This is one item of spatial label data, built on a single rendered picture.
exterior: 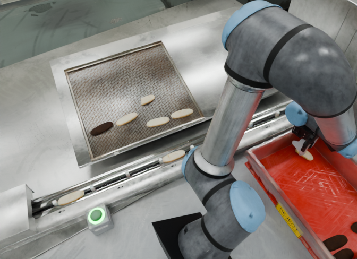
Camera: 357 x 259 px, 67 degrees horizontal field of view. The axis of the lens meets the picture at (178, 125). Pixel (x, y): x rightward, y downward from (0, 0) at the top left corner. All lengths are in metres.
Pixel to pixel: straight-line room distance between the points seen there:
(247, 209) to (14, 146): 1.07
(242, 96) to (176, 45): 0.90
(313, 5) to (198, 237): 0.97
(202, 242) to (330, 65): 0.52
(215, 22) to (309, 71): 1.16
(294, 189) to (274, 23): 0.75
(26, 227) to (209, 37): 1.16
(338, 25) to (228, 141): 0.71
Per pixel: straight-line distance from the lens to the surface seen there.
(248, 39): 0.51
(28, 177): 1.29
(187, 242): 0.78
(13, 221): 1.10
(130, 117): 1.17
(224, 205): 0.71
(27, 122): 1.48
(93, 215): 1.00
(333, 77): 0.48
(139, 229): 1.03
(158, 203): 1.05
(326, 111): 0.52
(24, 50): 3.64
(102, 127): 1.17
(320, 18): 1.25
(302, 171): 1.18
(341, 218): 1.14
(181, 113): 1.16
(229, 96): 0.58
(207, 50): 1.42
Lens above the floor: 1.79
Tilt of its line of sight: 52 degrees down
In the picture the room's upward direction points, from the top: 5 degrees counter-clockwise
